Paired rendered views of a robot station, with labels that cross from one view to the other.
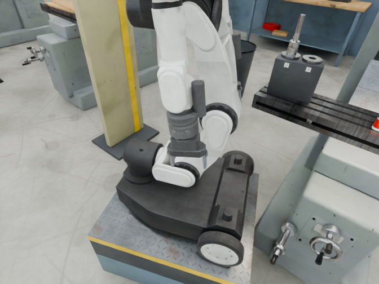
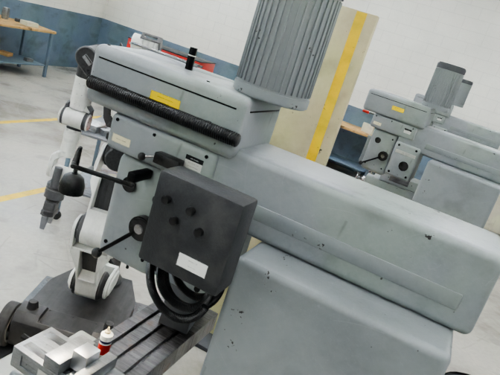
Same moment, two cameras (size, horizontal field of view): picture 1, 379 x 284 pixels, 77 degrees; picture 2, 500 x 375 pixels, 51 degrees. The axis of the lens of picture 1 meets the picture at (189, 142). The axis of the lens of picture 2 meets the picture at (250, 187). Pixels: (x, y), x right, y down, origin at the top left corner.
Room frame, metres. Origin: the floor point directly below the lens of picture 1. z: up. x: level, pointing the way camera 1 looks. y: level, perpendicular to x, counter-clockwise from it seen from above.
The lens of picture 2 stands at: (0.72, -2.31, 2.05)
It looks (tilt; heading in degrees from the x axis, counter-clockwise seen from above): 16 degrees down; 73
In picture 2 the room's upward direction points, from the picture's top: 18 degrees clockwise
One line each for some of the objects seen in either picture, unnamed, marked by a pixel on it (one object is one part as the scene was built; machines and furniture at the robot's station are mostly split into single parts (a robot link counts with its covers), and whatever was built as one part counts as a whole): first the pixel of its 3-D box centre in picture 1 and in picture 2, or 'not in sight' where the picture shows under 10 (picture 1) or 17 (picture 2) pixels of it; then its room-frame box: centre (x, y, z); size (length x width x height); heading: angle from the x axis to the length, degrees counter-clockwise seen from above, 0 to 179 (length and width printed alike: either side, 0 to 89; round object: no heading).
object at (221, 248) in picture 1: (220, 249); (8, 323); (0.50, -0.15, 0.50); 0.20 x 0.05 x 0.20; 75
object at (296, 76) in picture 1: (295, 75); (188, 294); (1.17, -0.52, 1.00); 0.22 x 0.12 x 0.20; 64
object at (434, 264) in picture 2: not in sight; (328, 216); (1.30, -1.16, 1.66); 0.80 x 0.23 x 0.20; 144
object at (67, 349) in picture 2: not in sight; (70, 353); (0.76, -0.95, 0.99); 0.15 x 0.06 x 0.04; 52
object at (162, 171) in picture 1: (179, 163); (94, 277); (0.82, 0.05, 0.68); 0.21 x 0.20 x 0.13; 75
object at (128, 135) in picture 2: not in sight; (181, 146); (0.93, -0.89, 1.68); 0.34 x 0.24 x 0.10; 144
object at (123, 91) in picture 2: not in sight; (161, 109); (0.84, -1.00, 1.79); 0.45 x 0.04 x 0.04; 144
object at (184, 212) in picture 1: (184, 177); (88, 296); (0.81, 0.02, 0.59); 0.64 x 0.52 x 0.33; 75
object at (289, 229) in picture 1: (282, 242); not in sight; (0.55, -0.44, 0.48); 0.22 x 0.06 x 0.06; 144
